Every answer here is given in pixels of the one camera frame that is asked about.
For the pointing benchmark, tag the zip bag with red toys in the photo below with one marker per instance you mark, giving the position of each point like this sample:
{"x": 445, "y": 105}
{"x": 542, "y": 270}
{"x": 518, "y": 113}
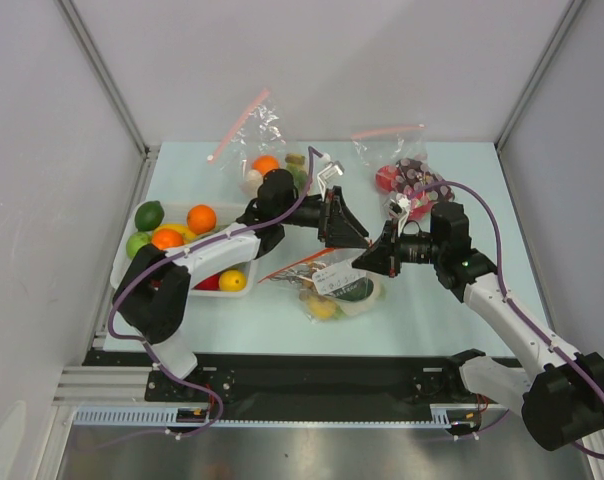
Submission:
{"x": 394, "y": 160}

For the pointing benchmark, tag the orange in bag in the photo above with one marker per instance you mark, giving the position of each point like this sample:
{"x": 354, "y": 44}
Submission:
{"x": 265, "y": 164}

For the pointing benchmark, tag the red apple fake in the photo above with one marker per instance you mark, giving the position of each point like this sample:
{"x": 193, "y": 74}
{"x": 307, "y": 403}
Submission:
{"x": 209, "y": 284}

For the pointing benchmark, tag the yellow banana in basket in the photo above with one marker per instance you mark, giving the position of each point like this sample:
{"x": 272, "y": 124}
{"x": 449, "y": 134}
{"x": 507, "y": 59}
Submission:
{"x": 187, "y": 235}

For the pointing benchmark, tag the zip bag orange seal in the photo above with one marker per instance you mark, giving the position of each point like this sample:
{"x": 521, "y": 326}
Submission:
{"x": 329, "y": 269}

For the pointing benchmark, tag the brown longan bunch fake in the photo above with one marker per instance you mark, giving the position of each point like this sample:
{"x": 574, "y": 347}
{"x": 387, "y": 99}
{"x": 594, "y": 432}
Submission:
{"x": 305, "y": 284}

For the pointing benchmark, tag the orange fake back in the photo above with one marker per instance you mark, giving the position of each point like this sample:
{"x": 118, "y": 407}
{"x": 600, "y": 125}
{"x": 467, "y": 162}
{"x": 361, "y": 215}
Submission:
{"x": 201, "y": 219}

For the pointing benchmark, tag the white plastic basket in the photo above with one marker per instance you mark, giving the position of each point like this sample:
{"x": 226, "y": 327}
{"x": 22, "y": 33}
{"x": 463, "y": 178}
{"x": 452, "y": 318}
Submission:
{"x": 176, "y": 213}

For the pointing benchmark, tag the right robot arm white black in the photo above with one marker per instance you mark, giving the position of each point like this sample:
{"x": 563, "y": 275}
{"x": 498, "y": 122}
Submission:
{"x": 557, "y": 391}

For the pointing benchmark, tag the orange fake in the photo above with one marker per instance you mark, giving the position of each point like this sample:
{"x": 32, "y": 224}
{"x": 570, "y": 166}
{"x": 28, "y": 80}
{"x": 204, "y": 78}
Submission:
{"x": 201, "y": 219}
{"x": 166, "y": 238}

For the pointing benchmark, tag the white cauliflower fake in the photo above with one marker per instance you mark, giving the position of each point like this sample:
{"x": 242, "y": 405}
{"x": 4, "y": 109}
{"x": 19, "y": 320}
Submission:
{"x": 377, "y": 295}

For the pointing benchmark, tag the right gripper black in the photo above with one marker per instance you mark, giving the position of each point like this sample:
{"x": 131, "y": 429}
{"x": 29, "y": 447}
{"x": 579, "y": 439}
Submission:
{"x": 390, "y": 251}

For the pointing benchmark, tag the dark green avocado fake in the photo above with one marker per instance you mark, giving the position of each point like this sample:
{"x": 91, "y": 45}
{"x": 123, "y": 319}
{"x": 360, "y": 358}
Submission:
{"x": 357, "y": 291}

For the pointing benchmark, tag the yellow lemon fake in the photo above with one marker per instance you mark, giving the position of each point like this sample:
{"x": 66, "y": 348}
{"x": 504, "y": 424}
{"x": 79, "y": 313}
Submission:
{"x": 232, "y": 281}

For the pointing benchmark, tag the zip bag with mixed fruit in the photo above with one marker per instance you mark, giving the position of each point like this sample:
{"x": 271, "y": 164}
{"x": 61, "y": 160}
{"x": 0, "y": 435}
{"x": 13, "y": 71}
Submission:
{"x": 259, "y": 130}

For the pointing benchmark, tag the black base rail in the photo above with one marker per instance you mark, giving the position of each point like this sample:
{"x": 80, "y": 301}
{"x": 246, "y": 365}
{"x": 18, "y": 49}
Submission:
{"x": 335, "y": 388}

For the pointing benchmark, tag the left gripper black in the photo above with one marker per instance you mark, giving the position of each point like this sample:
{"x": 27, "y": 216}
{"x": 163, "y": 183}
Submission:
{"x": 338, "y": 228}

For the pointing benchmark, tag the dark green lime fake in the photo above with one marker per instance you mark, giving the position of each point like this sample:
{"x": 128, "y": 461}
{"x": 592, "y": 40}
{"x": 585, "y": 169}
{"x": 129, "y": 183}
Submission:
{"x": 149, "y": 216}

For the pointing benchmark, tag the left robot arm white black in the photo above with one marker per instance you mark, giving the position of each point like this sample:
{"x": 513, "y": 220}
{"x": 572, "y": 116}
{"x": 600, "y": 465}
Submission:
{"x": 153, "y": 294}

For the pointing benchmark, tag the orange fake front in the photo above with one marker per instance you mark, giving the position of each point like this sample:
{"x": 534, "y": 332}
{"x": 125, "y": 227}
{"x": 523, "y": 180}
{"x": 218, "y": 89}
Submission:
{"x": 166, "y": 238}

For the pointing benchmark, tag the light green guava fake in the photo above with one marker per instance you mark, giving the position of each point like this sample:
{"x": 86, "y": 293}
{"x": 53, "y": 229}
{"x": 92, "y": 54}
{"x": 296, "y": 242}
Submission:
{"x": 135, "y": 242}

